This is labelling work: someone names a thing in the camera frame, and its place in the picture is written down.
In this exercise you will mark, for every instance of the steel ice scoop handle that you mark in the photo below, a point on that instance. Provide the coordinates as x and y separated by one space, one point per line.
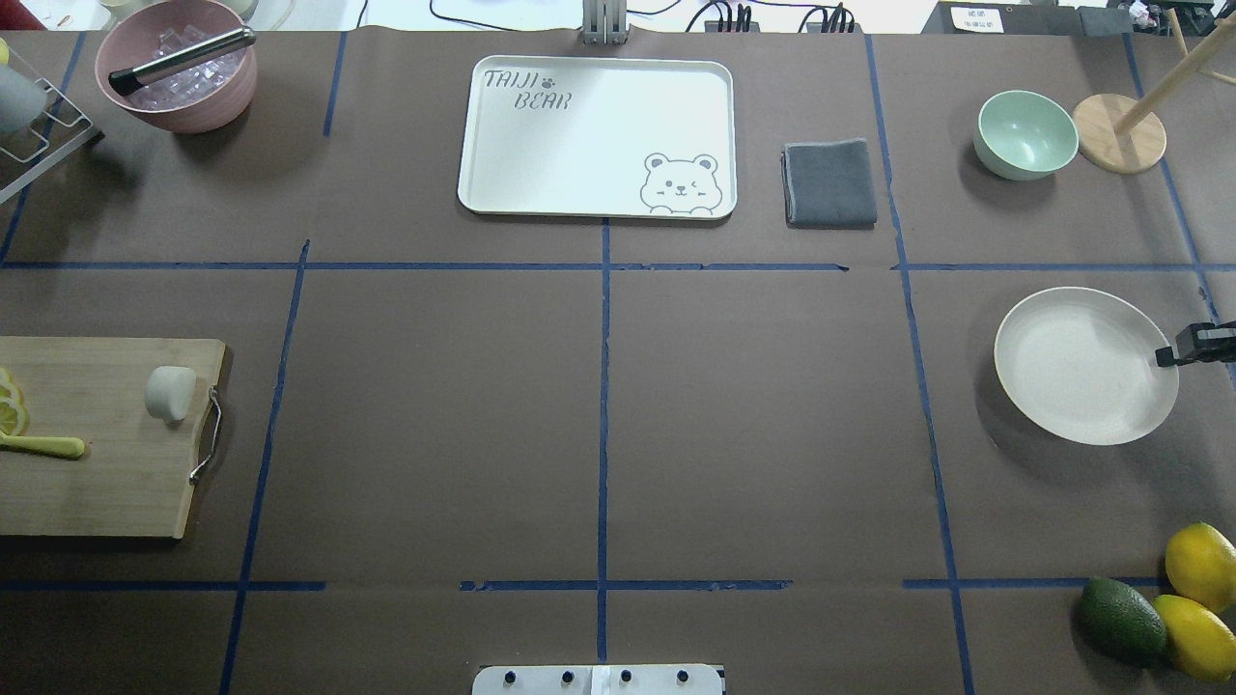
128 81

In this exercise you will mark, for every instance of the mint green bowl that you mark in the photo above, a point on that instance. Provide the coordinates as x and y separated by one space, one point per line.
1023 136

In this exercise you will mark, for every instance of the cream round plate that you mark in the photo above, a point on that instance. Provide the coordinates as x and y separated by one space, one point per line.
1081 364

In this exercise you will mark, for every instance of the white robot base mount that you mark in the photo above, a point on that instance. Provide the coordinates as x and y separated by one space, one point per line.
666 678

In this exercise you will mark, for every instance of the grey folded cloth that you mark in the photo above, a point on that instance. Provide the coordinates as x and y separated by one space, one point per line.
828 185

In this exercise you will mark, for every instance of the yellow lemon near avocado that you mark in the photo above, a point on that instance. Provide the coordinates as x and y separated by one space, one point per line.
1199 643

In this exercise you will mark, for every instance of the lemon slice middle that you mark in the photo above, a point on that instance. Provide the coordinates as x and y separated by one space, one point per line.
9 389

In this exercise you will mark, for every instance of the white steamed bun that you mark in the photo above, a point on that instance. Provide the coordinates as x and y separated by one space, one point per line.
168 393

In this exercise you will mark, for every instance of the wooden mug tree stand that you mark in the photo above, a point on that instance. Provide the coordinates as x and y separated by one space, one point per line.
1123 134

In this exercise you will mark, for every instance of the yellow-green plastic knife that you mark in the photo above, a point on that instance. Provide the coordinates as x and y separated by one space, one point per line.
62 447

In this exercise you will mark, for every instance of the light blue cup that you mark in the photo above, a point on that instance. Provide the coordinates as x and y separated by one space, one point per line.
22 100

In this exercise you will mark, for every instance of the pink bowl of ice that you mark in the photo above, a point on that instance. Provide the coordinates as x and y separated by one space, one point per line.
136 37

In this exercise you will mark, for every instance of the lemon slice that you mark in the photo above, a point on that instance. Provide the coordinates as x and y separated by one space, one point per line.
13 416
9 389

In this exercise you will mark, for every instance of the yellow lemon outer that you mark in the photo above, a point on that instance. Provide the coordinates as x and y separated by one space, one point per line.
1200 565

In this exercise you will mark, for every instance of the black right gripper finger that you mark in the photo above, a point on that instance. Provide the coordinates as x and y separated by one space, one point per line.
1199 342

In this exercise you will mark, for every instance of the white bear tray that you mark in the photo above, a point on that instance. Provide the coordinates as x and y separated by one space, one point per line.
599 137

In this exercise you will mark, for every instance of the bamboo cutting board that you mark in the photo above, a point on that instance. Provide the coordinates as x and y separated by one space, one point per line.
137 476

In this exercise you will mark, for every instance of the green avocado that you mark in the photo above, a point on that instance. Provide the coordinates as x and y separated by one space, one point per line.
1120 623

